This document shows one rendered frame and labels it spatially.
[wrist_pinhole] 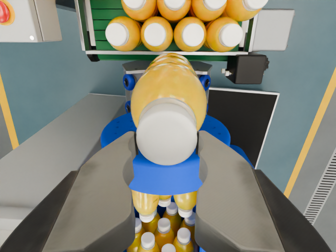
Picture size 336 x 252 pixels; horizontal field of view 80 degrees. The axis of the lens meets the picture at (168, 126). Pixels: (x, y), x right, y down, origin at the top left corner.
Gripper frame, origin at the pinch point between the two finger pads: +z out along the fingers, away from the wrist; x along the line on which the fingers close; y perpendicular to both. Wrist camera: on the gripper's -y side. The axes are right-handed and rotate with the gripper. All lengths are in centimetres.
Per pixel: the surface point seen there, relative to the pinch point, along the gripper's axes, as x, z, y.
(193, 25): 4.5, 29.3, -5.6
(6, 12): -28.0, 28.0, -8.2
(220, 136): 10.4, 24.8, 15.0
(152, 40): -3.1, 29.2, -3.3
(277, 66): 77, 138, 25
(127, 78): -11.2, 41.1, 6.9
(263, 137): 69, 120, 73
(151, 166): -3.1, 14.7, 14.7
